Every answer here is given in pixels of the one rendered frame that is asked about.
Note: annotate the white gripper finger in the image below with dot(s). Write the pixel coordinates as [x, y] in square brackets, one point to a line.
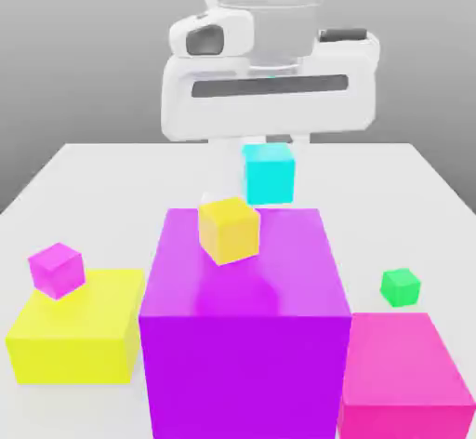
[227, 145]
[300, 140]

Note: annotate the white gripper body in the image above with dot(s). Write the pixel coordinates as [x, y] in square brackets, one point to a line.
[267, 115]

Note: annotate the small cyan cube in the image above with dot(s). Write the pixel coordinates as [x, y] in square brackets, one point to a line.
[269, 178]

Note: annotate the small orange-yellow cube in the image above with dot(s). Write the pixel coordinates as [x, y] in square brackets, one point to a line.
[228, 232]

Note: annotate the small green cube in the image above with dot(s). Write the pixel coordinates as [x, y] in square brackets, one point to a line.
[401, 288]

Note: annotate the small magenta cube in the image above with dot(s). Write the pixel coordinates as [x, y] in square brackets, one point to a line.
[55, 271]

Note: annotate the large purple box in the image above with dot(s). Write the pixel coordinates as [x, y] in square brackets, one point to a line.
[245, 364]

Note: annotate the large yellow box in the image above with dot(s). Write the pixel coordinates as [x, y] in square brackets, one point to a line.
[74, 346]

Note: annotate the large pink box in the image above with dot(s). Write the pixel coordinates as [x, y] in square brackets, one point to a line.
[405, 379]

